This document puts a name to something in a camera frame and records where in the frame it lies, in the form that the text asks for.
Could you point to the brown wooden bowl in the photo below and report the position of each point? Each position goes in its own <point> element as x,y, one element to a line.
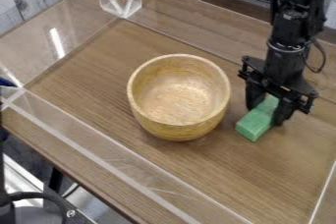
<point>179,94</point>

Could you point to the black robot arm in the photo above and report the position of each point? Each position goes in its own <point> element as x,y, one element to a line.
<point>298,22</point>

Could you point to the clear acrylic wall panel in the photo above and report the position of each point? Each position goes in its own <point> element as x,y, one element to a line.
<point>131,184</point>

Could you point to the clear acrylic corner bracket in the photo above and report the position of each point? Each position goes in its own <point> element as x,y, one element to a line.
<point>121,8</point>

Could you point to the green rectangular block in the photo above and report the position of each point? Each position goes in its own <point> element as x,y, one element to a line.
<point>257,122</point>

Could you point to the black table leg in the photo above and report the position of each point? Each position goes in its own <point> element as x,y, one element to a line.
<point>55,180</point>

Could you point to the grey metal bracket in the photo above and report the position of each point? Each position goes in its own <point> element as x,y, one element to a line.
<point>63,212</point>

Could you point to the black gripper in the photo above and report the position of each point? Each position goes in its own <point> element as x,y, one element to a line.
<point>278,76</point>

